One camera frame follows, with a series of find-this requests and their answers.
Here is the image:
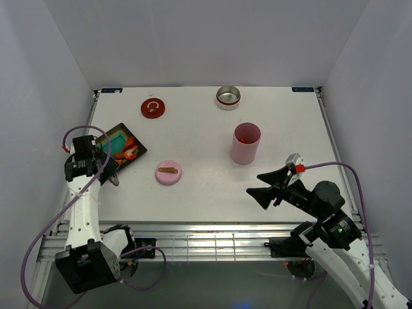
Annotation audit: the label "metal tongs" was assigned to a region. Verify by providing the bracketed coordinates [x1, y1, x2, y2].
[109, 173, 120, 187]

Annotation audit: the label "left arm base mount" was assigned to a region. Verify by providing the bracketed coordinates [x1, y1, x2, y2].
[132, 238, 157, 259]

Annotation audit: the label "red round lid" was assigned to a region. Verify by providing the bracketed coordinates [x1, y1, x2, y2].
[140, 98, 166, 119]

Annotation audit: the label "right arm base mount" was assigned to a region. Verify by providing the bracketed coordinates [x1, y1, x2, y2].
[263, 236, 316, 259]

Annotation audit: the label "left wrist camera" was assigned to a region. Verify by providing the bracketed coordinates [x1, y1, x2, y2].
[62, 135, 95, 160]

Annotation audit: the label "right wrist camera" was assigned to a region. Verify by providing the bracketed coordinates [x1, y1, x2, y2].
[285, 153, 304, 186]

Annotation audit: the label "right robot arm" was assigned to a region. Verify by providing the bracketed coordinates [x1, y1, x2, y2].
[246, 164, 411, 308]

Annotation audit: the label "right blue label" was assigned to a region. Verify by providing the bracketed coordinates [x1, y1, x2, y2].
[292, 87, 315, 93]

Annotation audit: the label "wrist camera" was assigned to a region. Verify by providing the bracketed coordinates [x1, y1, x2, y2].
[62, 135, 95, 160]
[285, 153, 304, 186]

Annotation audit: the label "metal bowl with red band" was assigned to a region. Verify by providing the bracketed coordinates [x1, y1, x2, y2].
[216, 86, 241, 111]

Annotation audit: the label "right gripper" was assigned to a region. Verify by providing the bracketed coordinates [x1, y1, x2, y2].
[245, 165, 323, 219]

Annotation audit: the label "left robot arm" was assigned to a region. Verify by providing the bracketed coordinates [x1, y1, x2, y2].
[55, 153, 136, 294]

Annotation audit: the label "pink cylindrical container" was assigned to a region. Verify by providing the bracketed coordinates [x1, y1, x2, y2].
[230, 122, 261, 165]

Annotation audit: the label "pink lid with brown handle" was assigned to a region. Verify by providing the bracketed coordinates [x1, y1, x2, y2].
[155, 160, 183, 185]

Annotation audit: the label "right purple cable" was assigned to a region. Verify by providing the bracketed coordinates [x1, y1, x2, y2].
[297, 161, 376, 309]

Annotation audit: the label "black square food plate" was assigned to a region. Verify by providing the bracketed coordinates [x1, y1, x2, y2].
[104, 123, 147, 173]

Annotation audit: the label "left blue label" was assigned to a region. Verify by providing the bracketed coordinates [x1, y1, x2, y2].
[100, 88, 123, 93]

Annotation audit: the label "blue label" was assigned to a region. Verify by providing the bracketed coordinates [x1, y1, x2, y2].
[100, 88, 123, 93]
[292, 87, 315, 93]

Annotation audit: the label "aluminium frame rail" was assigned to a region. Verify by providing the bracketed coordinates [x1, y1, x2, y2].
[37, 221, 384, 263]

